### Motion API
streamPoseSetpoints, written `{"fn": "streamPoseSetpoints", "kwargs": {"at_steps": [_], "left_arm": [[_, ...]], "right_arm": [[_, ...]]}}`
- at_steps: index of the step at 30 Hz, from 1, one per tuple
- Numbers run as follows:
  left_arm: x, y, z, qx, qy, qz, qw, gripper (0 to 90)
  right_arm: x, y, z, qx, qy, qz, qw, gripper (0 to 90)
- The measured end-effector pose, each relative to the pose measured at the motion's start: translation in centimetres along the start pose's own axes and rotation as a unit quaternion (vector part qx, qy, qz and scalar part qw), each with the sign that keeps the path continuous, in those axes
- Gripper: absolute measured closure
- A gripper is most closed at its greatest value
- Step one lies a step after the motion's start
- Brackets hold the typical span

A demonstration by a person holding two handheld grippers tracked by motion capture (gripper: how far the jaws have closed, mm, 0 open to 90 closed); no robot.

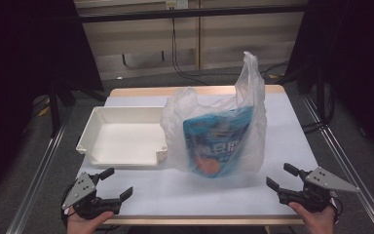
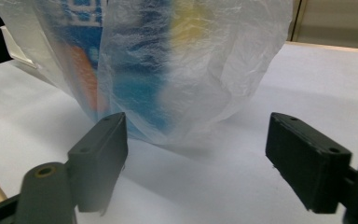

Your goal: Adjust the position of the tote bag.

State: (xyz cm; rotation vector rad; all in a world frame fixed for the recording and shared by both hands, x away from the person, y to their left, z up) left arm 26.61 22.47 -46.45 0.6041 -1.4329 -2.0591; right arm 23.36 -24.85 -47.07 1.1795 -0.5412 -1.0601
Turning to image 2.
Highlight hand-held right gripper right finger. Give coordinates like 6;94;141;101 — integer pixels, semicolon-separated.
265;112;354;215

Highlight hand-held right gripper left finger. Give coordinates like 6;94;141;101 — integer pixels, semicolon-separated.
67;111;130;217

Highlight blue snack packet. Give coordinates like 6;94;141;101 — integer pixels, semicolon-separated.
55;0;175;133

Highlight translucent white plastic bag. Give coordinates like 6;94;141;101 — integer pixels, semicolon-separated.
0;0;294;147

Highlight yellow packet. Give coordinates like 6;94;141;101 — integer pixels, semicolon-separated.
170;4;213;49

